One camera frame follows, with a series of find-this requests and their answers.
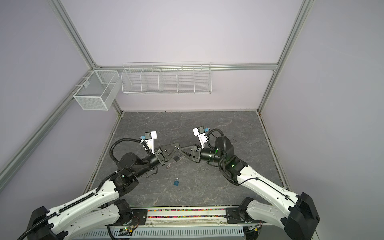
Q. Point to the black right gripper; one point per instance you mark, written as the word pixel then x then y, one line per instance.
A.
pixel 191 156

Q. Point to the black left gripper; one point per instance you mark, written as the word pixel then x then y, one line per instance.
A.
pixel 161 154

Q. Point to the black padlock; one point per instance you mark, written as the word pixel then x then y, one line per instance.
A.
pixel 177 158

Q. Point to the blue padlock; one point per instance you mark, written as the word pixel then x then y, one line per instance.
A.
pixel 176 182

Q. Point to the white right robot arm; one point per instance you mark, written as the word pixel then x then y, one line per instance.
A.
pixel 295 214

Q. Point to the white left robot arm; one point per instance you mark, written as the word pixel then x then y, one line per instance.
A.
pixel 104 204

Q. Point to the white mesh box basket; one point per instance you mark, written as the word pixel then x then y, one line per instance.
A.
pixel 99 90

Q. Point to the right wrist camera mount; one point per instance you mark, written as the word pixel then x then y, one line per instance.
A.
pixel 200 132

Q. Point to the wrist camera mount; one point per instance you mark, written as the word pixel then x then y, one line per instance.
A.
pixel 200 132
pixel 150 138

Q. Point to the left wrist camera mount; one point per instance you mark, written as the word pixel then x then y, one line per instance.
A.
pixel 150 138

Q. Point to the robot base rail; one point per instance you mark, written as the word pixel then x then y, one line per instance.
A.
pixel 167 223

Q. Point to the white wire shelf basket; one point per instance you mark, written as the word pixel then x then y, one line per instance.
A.
pixel 167 78

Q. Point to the aluminium enclosure frame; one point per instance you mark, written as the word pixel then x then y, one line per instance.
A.
pixel 35 139

